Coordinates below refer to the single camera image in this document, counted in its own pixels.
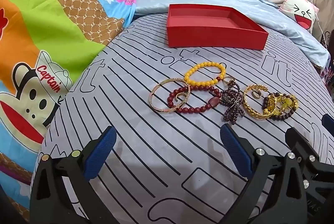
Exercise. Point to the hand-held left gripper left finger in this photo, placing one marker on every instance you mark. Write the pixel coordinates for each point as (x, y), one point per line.
(100, 151)

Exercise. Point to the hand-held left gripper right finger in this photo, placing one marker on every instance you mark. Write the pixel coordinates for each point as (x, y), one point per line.
(234, 151)

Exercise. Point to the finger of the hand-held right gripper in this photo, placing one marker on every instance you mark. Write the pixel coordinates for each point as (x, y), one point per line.
(328, 123)
(300, 143)

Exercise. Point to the rose gold bangle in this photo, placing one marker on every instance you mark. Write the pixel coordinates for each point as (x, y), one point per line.
(150, 99)

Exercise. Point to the red cardboard box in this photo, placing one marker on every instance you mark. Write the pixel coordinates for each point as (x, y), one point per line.
(208, 33)

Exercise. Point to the pink cartoon face pillow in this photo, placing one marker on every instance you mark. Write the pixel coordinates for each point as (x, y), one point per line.
(300, 11)

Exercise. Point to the colourful cartoon monkey blanket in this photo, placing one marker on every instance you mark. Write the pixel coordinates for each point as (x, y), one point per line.
(39, 38)

